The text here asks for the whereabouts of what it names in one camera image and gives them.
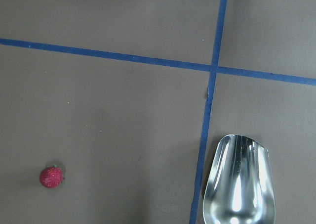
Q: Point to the metal scoop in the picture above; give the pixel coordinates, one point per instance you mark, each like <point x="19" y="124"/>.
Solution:
<point x="239" y="188"/>

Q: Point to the red strawberry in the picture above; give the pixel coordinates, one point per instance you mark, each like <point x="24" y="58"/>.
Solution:
<point x="51" y="177"/>

